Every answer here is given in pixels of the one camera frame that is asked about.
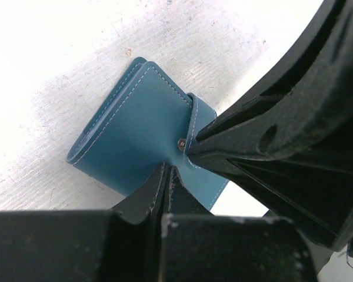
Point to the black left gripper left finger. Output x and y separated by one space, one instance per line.
118 244

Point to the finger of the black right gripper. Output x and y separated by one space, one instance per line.
288 141

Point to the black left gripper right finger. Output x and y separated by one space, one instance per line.
198 246

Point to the blue leather card holder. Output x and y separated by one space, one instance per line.
145 120

